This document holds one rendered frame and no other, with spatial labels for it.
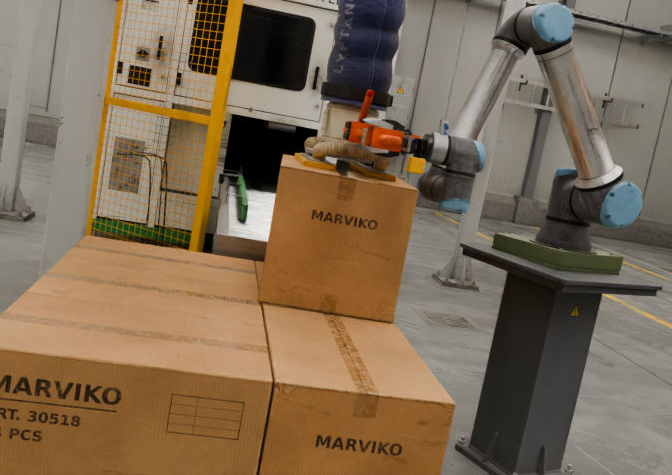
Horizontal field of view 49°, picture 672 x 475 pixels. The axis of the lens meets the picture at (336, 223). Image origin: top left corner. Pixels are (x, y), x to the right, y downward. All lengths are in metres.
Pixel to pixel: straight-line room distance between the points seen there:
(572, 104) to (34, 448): 1.72
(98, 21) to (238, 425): 2.28
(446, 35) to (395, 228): 10.19
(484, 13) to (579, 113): 10.15
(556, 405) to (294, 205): 1.21
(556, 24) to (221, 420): 1.45
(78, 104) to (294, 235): 1.64
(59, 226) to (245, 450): 2.12
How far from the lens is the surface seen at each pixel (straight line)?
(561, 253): 2.50
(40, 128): 11.60
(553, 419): 2.75
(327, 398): 1.59
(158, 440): 1.61
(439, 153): 2.16
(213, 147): 3.47
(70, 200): 3.52
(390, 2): 2.34
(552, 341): 2.60
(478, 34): 12.41
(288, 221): 2.09
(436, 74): 12.14
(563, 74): 2.33
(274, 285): 2.13
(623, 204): 2.46
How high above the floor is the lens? 1.09
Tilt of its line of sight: 8 degrees down
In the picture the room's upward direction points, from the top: 11 degrees clockwise
